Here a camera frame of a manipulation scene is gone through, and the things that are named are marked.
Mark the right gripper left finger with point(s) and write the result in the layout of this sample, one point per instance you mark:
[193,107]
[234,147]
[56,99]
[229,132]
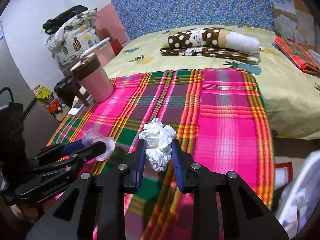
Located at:
[136,163]

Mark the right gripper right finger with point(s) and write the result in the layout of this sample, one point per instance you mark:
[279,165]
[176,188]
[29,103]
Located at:
[182,163]

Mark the white tissue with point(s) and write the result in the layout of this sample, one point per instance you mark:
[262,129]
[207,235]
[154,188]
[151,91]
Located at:
[158,138]

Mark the clear plastic wrap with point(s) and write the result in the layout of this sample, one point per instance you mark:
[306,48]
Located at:
[103,146]

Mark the white round trash bin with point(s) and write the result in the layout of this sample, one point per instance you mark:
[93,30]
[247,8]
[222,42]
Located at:
[298,204]

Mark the person left hand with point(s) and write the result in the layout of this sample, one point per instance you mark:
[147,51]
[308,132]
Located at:
[32,214]

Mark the pink plaid cloth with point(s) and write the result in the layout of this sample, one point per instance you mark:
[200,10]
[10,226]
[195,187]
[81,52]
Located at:
[219,117]

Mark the toy truck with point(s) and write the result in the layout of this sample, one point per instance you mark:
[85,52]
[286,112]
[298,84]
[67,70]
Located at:
[52,104]

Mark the pink cup brown lid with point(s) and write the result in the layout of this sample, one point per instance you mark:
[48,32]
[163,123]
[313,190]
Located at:
[89,73]

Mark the brown polka dot blanket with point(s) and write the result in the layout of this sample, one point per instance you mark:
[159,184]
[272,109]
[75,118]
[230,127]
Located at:
[213,42]

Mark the pineapple print fabric bundle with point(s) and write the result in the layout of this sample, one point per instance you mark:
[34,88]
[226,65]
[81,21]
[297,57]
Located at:
[75,36]

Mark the yellow pineapple bedsheet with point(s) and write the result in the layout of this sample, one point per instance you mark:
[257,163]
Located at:
[291,97]

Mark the black garment on bundle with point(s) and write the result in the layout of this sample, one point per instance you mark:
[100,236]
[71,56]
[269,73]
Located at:
[52,25]

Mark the blue floral fabric headboard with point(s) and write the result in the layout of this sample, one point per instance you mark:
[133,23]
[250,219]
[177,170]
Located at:
[140,17]

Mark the red plaid folded cloth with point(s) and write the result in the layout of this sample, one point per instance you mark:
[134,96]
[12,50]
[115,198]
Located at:
[297,55]

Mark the cardboard quilt box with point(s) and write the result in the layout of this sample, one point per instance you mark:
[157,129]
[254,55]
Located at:
[293,21]

